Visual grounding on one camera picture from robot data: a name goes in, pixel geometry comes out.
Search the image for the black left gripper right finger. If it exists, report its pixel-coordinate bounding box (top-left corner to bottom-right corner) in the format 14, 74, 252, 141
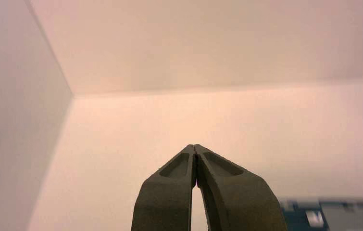
194, 144, 288, 231

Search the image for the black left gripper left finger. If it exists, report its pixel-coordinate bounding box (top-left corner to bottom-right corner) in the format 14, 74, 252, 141
131, 144, 198, 231

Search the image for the dark blue slider panel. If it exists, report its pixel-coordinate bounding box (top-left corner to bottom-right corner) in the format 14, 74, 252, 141
280, 199, 322, 231

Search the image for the dark green task board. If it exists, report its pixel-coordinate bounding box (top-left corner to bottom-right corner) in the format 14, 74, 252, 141
279, 197, 363, 231

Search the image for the grey panel with white window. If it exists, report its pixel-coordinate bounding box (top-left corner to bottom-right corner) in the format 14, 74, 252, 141
319, 200, 363, 231

